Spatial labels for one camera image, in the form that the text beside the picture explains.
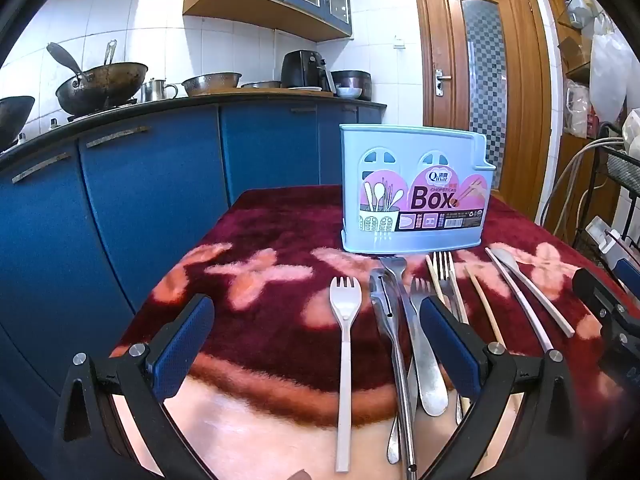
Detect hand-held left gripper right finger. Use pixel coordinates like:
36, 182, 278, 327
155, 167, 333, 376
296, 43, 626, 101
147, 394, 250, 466
419, 297, 587, 480

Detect wooden door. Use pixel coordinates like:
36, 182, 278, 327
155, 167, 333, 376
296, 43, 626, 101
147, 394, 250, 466
410, 0, 553, 221

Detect gas stove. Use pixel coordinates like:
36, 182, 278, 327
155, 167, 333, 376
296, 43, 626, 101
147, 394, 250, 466
65, 97, 139, 122

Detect white plastic fork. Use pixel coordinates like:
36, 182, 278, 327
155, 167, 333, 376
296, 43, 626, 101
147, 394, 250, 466
330, 276, 362, 472

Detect white handled broad knife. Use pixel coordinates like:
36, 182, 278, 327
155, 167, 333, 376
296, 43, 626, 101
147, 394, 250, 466
492, 248, 575, 337

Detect black air fryer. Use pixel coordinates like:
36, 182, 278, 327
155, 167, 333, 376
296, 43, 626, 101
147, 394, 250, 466
281, 50, 337, 93

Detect wooden chopstick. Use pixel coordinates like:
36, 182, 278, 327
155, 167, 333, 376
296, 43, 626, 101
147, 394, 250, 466
426, 255, 472, 417
464, 266, 505, 347

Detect light blue plastic utensil box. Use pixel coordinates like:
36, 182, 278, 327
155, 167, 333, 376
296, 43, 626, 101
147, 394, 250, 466
339, 123, 497, 253

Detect small clear plastic bag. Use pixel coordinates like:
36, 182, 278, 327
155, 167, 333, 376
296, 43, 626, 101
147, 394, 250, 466
565, 80, 592, 136

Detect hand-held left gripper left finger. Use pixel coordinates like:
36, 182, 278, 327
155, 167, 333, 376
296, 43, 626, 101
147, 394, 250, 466
52, 294, 216, 480

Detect white cables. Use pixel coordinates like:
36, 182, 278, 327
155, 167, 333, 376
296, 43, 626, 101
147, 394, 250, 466
537, 136, 626, 241

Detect black wire rack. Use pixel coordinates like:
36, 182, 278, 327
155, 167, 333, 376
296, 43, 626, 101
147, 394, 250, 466
580, 120, 640, 261

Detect white handled slim knife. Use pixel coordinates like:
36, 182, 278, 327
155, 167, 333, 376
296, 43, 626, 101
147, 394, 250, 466
485, 247, 554, 352

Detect white plastic container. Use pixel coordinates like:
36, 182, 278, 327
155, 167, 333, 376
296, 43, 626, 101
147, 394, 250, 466
621, 108, 640, 157

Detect large white plastic bag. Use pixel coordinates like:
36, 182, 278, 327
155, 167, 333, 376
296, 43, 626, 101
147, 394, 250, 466
590, 25, 633, 123

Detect black wok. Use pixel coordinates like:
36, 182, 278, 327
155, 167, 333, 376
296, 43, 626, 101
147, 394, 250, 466
46, 41, 149, 116

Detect blue base cabinet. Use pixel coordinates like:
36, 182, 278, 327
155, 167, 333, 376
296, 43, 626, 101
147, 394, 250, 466
0, 102, 383, 461

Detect steel mug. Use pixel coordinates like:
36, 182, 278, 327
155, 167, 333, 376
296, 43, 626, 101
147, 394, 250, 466
141, 78, 179, 104

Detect black kitchen countertop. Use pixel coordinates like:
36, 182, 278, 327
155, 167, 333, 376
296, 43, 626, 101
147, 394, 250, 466
0, 91, 388, 162

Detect wooden shelf unit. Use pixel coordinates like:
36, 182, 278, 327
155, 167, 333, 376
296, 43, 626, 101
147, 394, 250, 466
540, 0, 640, 243

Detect steel bowl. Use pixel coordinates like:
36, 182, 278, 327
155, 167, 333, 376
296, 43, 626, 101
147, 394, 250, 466
181, 72, 243, 97

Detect red printed blanket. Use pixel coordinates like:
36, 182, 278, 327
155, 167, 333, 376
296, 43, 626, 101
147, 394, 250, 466
107, 185, 640, 480

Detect small metal fork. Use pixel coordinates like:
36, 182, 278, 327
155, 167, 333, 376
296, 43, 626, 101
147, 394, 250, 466
387, 277, 436, 463

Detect white power strip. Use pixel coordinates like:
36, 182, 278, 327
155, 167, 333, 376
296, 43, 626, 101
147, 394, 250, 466
585, 216, 622, 267

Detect large metal fork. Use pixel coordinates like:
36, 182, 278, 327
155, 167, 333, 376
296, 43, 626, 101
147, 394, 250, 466
378, 256, 448, 417

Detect dark frying pan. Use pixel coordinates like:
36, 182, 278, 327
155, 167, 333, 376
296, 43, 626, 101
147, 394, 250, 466
0, 96, 36, 149

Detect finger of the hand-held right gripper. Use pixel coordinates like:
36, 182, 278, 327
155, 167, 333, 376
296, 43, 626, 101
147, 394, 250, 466
615, 258, 640, 293
572, 267, 640, 386

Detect metal tongs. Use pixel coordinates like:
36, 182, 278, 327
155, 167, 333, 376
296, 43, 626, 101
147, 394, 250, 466
369, 268, 419, 480

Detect black cooker pot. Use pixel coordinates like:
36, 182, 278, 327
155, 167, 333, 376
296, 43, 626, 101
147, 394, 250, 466
331, 70, 373, 102

